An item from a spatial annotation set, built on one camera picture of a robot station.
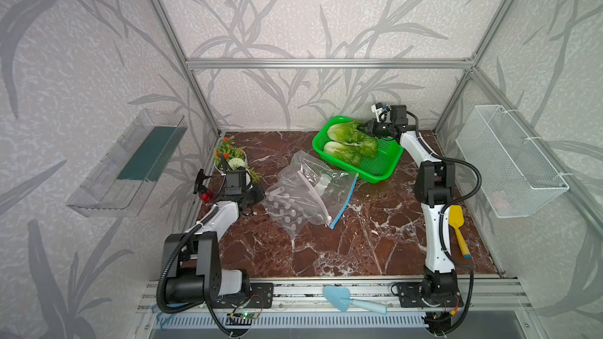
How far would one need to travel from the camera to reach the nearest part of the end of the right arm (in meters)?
0.84

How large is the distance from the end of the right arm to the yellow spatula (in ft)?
1.26

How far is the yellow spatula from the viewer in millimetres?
822
